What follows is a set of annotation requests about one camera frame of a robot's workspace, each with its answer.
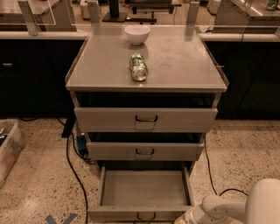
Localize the grey middle drawer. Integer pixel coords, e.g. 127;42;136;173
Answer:
87;132;205;161

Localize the grey drawer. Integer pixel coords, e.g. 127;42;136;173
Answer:
73;92;219;134
87;132;205;161
88;161;194;222

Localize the grey metal drawer cabinet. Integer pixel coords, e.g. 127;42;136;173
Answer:
66;26;228;168

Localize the blue power box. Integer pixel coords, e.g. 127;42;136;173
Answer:
76;133;88;156

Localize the green soda can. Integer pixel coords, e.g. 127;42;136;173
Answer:
129;53;149;81

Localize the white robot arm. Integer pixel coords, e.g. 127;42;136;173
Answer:
174;178;280;224

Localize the grey top drawer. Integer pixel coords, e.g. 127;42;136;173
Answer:
73;92;219;134

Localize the black floor cable right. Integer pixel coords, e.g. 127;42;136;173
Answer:
203;136;249;197

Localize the clear plastic storage bin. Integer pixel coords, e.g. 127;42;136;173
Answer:
0;119;25;187

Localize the black floor cable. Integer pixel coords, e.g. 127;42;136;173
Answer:
203;136;249;197
17;116;89;224

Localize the black floor cable left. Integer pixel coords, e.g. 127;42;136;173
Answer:
17;116;89;224

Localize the grey bottom drawer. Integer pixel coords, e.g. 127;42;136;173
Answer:
88;161;194;222

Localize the white ceramic bowl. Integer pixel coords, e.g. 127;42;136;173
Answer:
124;24;151;46

